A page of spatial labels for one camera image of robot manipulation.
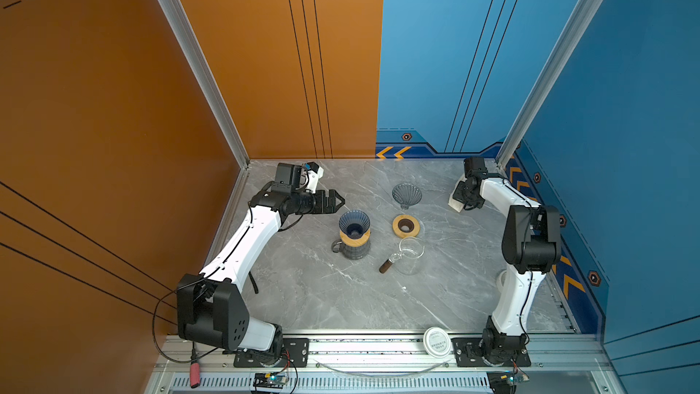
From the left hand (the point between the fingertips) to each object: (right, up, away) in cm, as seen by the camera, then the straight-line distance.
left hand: (333, 199), depth 82 cm
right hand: (+47, 0, +20) cm, 51 cm away
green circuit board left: (-15, -47, -11) cm, 51 cm away
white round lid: (+28, -36, -12) cm, 48 cm away
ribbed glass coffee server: (+8, -18, +6) cm, 20 cm away
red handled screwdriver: (-35, -45, -11) cm, 58 cm away
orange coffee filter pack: (+44, -3, +21) cm, 49 cm away
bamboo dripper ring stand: (+7, -14, +2) cm, 16 cm away
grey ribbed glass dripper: (+26, +1, +21) cm, 34 cm away
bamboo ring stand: (+25, -11, +17) cm, 32 cm away
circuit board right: (+46, -47, -12) cm, 67 cm away
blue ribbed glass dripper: (+7, -8, +4) cm, 11 cm away
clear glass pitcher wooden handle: (+23, -18, 0) cm, 29 cm away
